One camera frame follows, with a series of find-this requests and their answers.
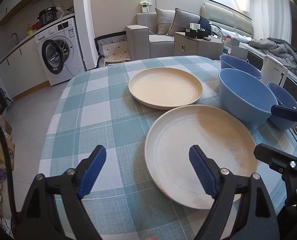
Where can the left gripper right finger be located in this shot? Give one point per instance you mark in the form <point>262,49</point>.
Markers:
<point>256,217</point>

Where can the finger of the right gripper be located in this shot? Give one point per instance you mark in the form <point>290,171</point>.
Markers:
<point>277,160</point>
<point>283,112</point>

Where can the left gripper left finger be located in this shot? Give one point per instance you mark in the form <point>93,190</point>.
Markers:
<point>39,216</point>

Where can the cream plate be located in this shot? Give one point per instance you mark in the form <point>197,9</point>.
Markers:
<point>187,146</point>
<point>165,88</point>

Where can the white kitchen counter cabinet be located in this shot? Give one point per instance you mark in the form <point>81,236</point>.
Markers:
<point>23,70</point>

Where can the black kitchen faucet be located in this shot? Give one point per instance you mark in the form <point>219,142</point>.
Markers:
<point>15,36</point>

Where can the small blue bowl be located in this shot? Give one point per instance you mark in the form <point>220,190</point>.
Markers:
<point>284,99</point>

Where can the grey crumpled blanket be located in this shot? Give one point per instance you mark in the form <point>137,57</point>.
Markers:
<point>279,49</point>

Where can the large blue bowl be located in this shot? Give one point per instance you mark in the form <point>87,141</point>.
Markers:
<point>245,97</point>

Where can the far blue bowl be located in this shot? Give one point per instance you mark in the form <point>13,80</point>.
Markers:
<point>228,61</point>

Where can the clear water bottle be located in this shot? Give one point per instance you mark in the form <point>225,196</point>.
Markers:
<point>227,46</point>

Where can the white curtain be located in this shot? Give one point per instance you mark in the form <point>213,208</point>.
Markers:
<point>271,18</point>

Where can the teal checked tablecloth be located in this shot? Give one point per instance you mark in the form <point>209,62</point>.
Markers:
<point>96,108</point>

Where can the black box on cabinet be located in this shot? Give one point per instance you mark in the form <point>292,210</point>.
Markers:
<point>196,31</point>

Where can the grey side cabinet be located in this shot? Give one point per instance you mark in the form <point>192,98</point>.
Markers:
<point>184,45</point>

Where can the dark grey cushion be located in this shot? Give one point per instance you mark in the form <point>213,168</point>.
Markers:
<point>182,20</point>

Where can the light grey cushion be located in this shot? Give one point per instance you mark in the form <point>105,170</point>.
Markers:
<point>164,20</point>

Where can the white washing machine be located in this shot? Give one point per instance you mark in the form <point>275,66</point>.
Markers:
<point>59,49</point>

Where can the grey sofa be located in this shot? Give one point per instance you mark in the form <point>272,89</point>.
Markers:
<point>143,40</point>

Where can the yellow oil bottle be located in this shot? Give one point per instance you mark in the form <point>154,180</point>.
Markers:
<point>30,30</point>

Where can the black pressure cooker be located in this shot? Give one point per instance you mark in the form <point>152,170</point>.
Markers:
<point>47,16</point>

